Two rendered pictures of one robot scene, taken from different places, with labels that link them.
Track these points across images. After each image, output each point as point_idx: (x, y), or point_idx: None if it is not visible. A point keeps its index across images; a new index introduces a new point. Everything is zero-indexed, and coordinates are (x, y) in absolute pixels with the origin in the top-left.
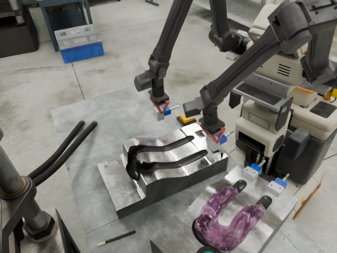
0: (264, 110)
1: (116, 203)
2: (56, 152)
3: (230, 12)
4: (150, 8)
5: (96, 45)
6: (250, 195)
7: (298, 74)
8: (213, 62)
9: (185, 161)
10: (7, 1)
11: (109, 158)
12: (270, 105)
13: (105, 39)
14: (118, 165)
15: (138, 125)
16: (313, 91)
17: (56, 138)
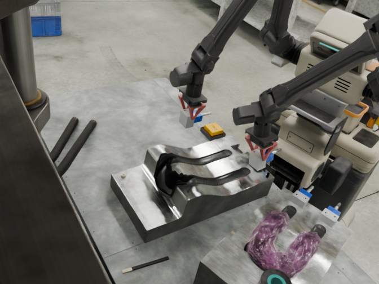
0: (308, 130)
1: (144, 221)
2: (53, 154)
3: None
4: None
5: (51, 20)
6: (302, 222)
7: (358, 91)
8: (214, 69)
9: (225, 180)
10: None
11: (119, 169)
12: (324, 123)
13: (61, 13)
14: (139, 177)
15: (151, 132)
16: (360, 115)
17: None
